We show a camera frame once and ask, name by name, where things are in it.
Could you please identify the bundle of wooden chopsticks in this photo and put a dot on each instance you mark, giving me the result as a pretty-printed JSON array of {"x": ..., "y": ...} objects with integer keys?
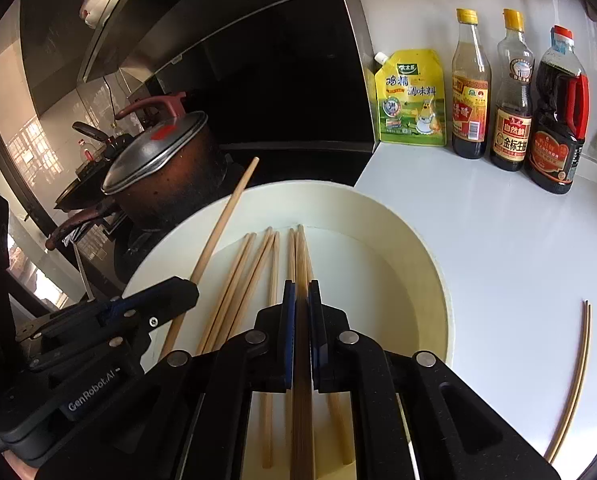
[{"x": 274, "y": 270}]

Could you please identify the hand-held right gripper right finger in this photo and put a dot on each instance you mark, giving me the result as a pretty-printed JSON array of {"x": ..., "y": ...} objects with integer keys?
[{"x": 314, "y": 355}]

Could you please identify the black gas stove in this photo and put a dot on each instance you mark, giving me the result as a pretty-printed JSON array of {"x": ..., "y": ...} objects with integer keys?
[{"x": 143, "y": 255}]

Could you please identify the red label vinegar bottle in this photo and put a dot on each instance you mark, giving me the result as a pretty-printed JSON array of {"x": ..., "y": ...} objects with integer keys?
[{"x": 471, "y": 110}]

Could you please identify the wooden chopstick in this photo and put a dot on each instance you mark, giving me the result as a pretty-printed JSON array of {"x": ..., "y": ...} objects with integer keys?
[
  {"x": 584, "y": 320},
  {"x": 589, "y": 320},
  {"x": 224, "y": 220},
  {"x": 302, "y": 260}
]

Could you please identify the white round plastic basin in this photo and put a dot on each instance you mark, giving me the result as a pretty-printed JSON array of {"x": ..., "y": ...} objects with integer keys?
[{"x": 378, "y": 270}]

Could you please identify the brown pot with lid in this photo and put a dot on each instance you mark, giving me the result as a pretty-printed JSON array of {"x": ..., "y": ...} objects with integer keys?
[{"x": 178, "y": 180}]

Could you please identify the black frying pan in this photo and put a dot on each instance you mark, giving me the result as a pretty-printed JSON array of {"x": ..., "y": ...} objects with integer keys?
[{"x": 78, "y": 190}]

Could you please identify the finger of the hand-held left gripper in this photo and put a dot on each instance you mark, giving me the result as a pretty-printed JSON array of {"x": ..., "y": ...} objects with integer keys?
[
  {"x": 153, "y": 292},
  {"x": 148, "y": 317}
]

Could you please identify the yellow green seasoning pouch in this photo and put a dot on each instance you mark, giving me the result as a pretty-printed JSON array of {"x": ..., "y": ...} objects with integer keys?
[{"x": 411, "y": 110}]

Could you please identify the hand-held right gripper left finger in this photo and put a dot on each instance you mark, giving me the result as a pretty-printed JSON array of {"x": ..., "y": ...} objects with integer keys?
[{"x": 290, "y": 340}]

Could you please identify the black range hood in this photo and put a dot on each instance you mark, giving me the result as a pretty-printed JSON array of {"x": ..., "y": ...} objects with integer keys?
[{"x": 278, "y": 85}]

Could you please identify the clear yellow cap sauce bottle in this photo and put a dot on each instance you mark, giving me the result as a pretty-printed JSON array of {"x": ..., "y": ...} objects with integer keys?
[{"x": 511, "y": 135}]

